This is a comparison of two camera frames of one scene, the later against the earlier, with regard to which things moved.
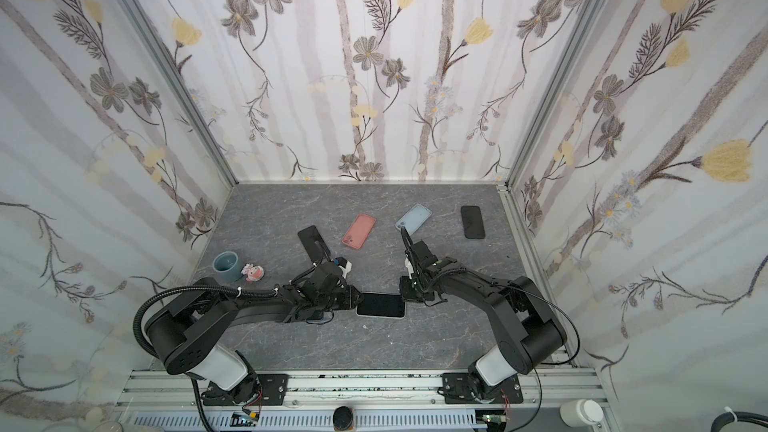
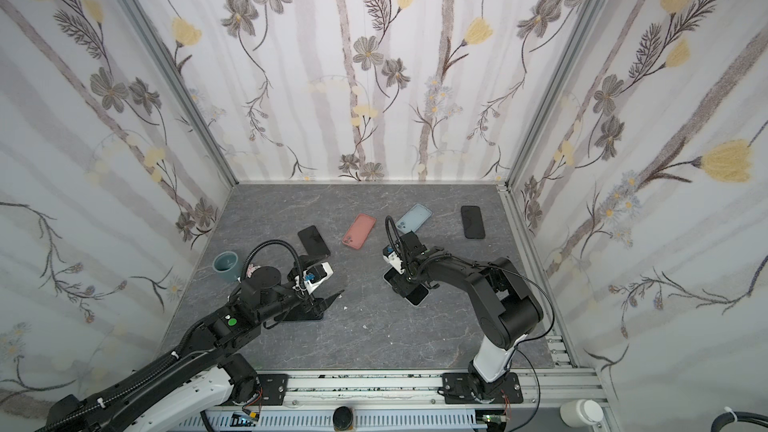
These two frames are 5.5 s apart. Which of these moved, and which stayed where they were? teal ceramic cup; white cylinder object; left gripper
Moved: left gripper
Stayed: teal ceramic cup; white cylinder object
